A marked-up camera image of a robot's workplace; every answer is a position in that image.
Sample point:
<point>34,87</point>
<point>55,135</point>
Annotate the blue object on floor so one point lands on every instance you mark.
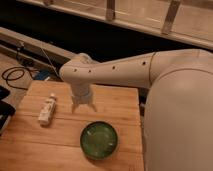
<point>42,75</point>

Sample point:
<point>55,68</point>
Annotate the white plastic bottle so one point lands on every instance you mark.
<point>47,110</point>

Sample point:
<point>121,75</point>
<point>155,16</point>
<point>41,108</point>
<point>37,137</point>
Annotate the black object at left edge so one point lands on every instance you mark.
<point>6,110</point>

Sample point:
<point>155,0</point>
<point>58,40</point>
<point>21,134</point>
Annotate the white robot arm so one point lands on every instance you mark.
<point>178,116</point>

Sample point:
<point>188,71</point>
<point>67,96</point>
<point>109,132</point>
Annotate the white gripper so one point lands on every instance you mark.
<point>82,94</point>

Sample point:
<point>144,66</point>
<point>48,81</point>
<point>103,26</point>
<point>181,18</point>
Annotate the green ceramic bowl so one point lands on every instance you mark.
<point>98,140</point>

